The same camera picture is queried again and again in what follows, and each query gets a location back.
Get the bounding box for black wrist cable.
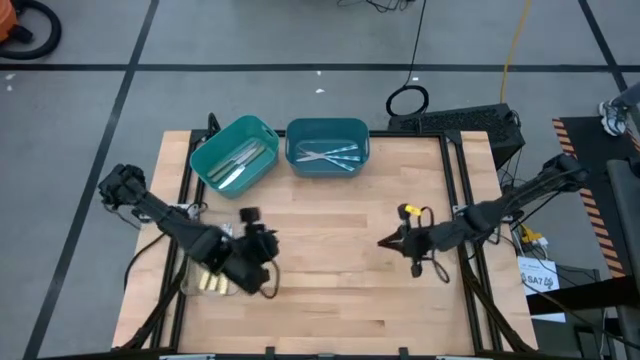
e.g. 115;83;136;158
258;259;282;301
418;205;452;285

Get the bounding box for black vacuum hose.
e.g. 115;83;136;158
0;0;63;61

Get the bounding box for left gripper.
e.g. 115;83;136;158
219;223;281;297

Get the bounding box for orange shop vacuum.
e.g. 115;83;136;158
0;0;20;44

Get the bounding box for dark teal plastic bin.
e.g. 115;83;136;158
284;117;371;180

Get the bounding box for black perforated computer case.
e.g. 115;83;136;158
388;103;526;170

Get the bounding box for white SA7 label sheet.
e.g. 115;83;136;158
517;256;567;324

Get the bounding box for black floor cables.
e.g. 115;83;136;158
337;0;416;14

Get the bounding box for black table frame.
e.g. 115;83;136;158
114;112;539;360

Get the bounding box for black beam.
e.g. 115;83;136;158
524;274;640;317

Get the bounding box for black mat orange stripes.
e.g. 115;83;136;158
552;115;640;280

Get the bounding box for clear plastic bin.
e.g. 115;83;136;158
180;209;250;298

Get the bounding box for light green plastic bin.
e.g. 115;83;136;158
188;114;280;200

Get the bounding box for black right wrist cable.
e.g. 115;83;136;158
418;205;452;285

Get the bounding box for grey cabinet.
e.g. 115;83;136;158
606;157;640;360

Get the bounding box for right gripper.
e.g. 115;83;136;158
378;219;438;262

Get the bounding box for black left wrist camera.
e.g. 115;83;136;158
238;207;262;227

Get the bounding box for person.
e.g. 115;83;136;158
598;82;640;138

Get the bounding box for yellow cable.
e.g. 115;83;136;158
499;0;532;105

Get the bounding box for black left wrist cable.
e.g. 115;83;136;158
258;259;282;301

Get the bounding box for black cable with coil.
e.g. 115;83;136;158
384;0;431;119

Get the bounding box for yellow power plugs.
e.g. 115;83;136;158
519;223;550;250

